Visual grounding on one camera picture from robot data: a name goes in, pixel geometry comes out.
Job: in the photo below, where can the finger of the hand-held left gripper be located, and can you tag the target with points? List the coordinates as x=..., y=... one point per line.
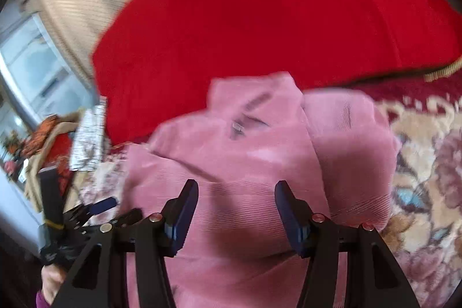
x=103, y=204
x=126, y=216

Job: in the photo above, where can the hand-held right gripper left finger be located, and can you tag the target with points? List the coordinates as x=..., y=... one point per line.
x=179, y=221

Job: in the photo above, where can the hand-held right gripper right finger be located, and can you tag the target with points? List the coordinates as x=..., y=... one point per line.
x=293, y=223

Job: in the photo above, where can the person's left forearm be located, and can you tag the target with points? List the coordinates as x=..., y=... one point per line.
x=42, y=300

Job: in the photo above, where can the person's left hand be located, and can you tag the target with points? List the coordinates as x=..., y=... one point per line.
x=52, y=281

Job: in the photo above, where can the orange and red cloth pile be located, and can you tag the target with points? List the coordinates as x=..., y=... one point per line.
x=47, y=136

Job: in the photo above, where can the white patterned cloth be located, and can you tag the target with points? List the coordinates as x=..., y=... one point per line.
x=86, y=142

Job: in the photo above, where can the window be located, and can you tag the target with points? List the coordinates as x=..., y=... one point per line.
x=36, y=66

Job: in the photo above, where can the floral plush blanket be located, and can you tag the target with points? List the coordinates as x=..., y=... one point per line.
x=426, y=156

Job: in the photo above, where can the red velvet blanket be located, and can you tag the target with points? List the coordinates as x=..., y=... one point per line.
x=270, y=23

